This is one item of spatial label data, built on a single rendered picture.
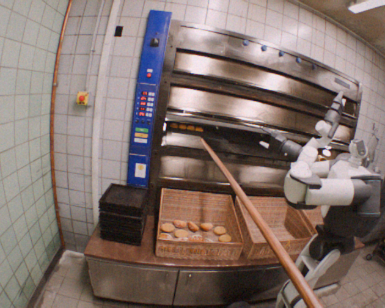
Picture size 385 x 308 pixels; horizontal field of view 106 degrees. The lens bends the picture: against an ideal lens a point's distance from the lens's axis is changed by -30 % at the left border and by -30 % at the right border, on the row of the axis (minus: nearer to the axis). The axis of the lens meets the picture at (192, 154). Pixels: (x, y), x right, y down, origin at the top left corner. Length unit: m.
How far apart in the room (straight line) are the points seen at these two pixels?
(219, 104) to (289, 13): 1.01
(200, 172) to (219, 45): 0.96
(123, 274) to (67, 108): 1.24
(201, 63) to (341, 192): 1.20
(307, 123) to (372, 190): 1.20
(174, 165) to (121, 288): 0.99
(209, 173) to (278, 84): 0.89
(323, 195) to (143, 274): 1.13
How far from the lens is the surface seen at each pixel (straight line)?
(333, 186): 0.72
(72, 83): 1.64
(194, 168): 1.58
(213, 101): 1.51
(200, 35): 1.57
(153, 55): 1.47
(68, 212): 1.97
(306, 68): 1.89
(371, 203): 0.79
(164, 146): 1.51
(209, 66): 1.51
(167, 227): 1.53
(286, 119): 1.74
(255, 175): 1.74
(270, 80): 1.66
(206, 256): 1.38
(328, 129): 1.23
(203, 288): 1.55
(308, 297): 0.50
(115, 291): 1.62
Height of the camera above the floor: 1.53
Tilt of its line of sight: 14 degrees down
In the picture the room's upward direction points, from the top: 9 degrees clockwise
